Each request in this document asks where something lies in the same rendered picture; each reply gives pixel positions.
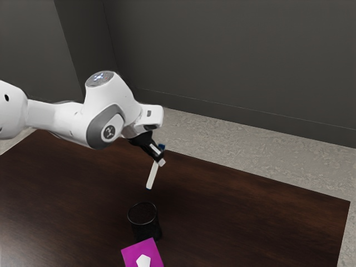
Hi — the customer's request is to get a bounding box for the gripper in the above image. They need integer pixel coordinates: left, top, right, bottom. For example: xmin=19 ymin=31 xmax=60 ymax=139
xmin=128 ymin=130 xmax=167 ymax=168

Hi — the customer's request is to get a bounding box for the black mesh pen holder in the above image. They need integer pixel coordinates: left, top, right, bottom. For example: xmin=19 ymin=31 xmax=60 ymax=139
xmin=127 ymin=201 xmax=164 ymax=243

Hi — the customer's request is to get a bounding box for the white pen with blue cap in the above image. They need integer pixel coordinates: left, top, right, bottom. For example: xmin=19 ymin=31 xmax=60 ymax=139
xmin=145 ymin=142 xmax=166 ymax=191

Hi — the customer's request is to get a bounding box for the magenta carton with white print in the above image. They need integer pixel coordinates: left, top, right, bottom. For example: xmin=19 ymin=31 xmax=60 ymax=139
xmin=120 ymin=236 xmax=165 ymax=267

